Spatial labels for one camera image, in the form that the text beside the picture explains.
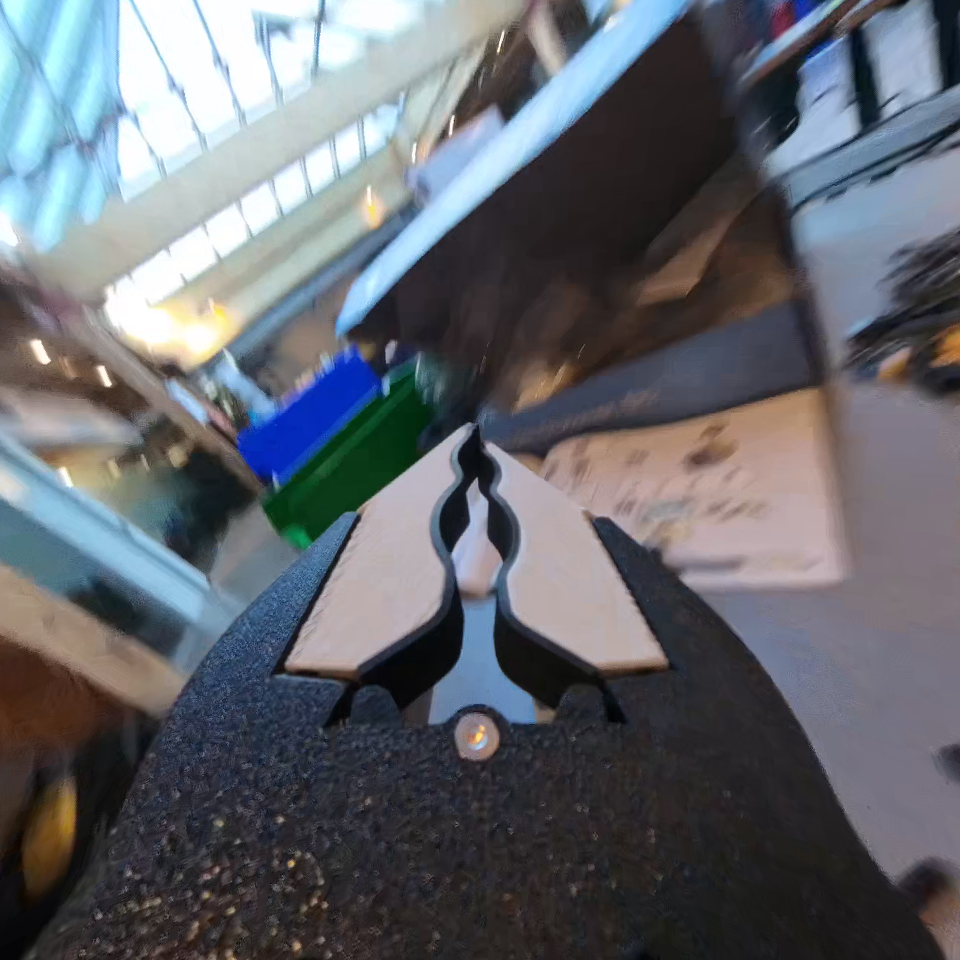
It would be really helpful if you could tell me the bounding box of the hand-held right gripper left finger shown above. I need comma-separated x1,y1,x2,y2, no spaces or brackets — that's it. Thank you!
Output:
283,423,481,708

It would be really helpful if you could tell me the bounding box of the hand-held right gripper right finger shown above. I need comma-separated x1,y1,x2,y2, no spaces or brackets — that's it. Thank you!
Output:
478,441,670,708

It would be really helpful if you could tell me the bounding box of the grey desk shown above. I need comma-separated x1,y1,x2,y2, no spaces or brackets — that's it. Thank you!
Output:
450,375,960,901

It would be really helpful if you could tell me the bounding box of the green bin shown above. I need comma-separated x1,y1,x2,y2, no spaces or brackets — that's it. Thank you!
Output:
262,367,436,549

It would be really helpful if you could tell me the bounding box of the blue bin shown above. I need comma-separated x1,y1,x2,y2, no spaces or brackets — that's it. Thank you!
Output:
236,348,384,485

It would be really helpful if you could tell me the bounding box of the white instruction booklet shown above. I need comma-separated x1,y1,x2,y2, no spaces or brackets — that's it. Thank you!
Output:
453,390,852,594

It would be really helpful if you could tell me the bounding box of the grey-blue cardboard box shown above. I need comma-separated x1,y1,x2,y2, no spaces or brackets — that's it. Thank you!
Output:
480,300,822,455

